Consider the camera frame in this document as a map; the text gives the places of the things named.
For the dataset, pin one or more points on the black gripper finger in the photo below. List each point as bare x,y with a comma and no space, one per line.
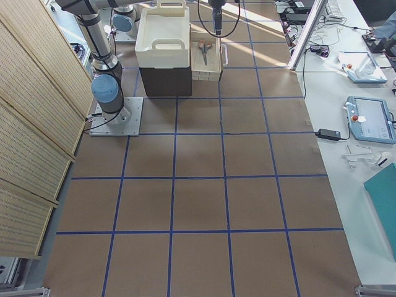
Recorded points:
217,19

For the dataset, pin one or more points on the red and white scissors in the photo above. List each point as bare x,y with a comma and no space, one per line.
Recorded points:
204,46

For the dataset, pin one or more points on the wooden drawer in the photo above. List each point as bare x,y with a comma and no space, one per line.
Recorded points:
217,58

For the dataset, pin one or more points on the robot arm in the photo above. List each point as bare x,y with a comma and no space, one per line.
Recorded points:
106,86
216,3

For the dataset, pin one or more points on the white plastic tray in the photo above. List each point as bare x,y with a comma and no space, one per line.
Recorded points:
163,39

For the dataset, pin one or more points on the brown wooden cabinet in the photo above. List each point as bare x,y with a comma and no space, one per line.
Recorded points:
175,82

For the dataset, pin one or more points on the blue teach pendant far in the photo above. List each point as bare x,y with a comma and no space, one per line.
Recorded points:
361,67

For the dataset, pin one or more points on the blue teach pendant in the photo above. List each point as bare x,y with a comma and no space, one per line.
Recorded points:
369,120
361,67

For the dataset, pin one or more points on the black power adapter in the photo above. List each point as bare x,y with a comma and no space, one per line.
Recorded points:
328,134

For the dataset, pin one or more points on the blue teach pendant near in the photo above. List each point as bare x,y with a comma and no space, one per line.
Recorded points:
369,120

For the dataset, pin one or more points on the beige pegboard panel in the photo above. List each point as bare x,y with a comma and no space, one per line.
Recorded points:
45,97

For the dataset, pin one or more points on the teal box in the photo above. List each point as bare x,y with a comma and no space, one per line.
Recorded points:
381,189

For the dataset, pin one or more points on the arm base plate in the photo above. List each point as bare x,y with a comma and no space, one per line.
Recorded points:
126,37
125,123

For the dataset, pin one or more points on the aluminium frame post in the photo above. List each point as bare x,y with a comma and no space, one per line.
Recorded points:
311,22

